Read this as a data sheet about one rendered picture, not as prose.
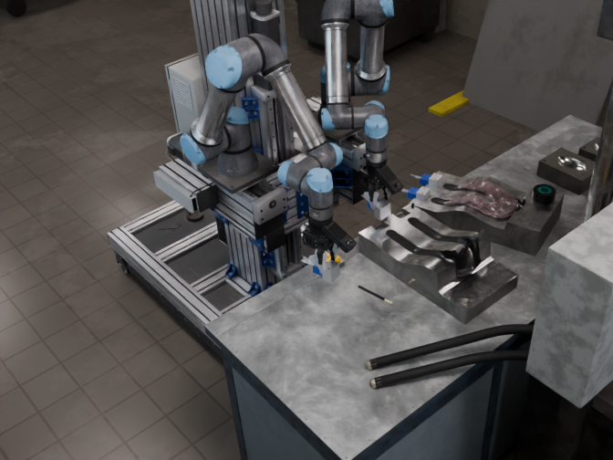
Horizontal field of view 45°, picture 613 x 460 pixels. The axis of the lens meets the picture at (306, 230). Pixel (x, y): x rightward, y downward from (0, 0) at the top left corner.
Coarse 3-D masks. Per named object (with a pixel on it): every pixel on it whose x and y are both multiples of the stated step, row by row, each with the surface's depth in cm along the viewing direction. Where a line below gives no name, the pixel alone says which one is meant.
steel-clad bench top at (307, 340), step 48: (528, 144) 317; (576, 144) 315; (288, 288) 252; (336, 288) 251; (384, 288) 249; (528, 288) 245; (240, 336) 235; (288, 336) 234; (336, 336) 233; (384, 336) 232; (432, 336) 231; (288, 384) 218; (336, 384) 217; (432, 384) 215; (336, 432) 204; (384, 432) 203
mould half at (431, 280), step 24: (408, 216) 266; (360, 240) 261; (384, 240) 256; (432, 240) 255; (480, 240) 246; (384, 264) 255; (408, 264) 244; (432, 264) 237; (480, 264) 247; (432, 288) 239; (456, 288) 239; (480, 288) 238; (504, 288) 241; (456, 312) 234; (480, 312) 237
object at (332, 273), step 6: (312, 264) 241; (330, 264) 237; (336, 264) 237; (318, 270) 238; (330, 270) 234; (336, 270) 237; (324, 276) 237; (330, 276) 235; (336, 276) 238; (330, 282) 237
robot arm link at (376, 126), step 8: (368, 120) 241; (376, 120) 240; (384, 120) 240; (368, 128) 240; (376, 128) 238; (384, 128) 239; (368, 136) 242; (376, 136) 240; (384, 136) 241; (368, 144) 244; (376, 144) 243; (384, 144) 244; (376, 152) 245
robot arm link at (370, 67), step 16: (352, 0) 242; (368, 0) 242; (384, 0) 242; (352, 16) 247; (368, 16) 247; (384, 16) 247; (368, 32) 256; (368, 48) 263; (368, 64) 271; (384, 64) 278; (368, 80) 277; (384, 80) 280
